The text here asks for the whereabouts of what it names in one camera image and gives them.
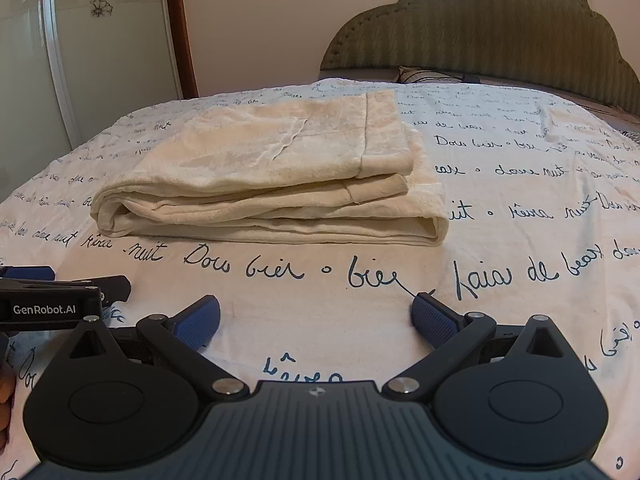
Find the brown wooden wardrobe frame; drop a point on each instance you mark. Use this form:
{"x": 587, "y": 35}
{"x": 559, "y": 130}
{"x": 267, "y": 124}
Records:
{"x": 180, "y": 30}

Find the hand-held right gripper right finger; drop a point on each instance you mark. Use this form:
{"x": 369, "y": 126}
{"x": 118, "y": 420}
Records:
{"x": 435, "y": 320}

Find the cream blanket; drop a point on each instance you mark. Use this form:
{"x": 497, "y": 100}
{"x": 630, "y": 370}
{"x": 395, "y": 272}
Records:
{"x": 280, "y": 175}

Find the green padded headboard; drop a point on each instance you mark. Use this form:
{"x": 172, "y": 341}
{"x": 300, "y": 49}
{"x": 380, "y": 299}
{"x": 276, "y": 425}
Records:
{"x": 490, "y": 20}

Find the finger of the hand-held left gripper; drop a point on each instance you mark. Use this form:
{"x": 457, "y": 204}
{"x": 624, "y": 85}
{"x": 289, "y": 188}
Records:
{"x": 30, "y": 273}
{"x": 116, "y": 288}

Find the striped pillow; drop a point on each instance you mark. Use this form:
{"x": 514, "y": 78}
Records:
{"x": 425, "y": 74}

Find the small black device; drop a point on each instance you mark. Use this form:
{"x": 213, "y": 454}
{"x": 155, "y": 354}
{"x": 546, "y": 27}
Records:
{"x": 471, "y": 79}

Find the person's left hand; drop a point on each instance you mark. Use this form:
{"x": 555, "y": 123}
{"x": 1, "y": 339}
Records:
{"x": 4, "y": 400}

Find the white script-print bed cover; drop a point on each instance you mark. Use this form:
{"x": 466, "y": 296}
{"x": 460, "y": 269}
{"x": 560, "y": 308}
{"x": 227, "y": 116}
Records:
{"x": 500, "y": 240}

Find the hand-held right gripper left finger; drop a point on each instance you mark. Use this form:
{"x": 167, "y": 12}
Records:
{"x": 197, "y": 322}

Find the floral wardrobe door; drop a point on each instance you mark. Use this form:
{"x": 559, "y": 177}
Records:
{"x": 80, "y": 45}

